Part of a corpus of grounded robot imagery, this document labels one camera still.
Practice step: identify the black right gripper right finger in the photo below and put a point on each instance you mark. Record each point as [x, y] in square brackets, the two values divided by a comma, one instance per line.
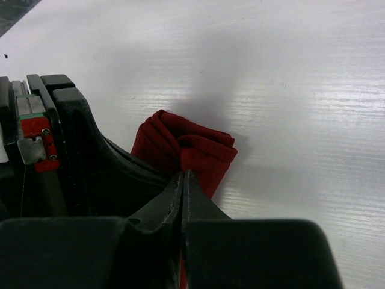
[255, 256]

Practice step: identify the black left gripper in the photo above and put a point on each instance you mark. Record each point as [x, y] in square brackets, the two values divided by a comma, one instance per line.
[111, 181]

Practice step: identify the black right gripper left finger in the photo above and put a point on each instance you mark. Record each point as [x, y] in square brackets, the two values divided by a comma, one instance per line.
[90, 253]

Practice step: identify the dark red cloth napkin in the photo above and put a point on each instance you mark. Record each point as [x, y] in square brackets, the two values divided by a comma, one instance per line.
[172, 144]

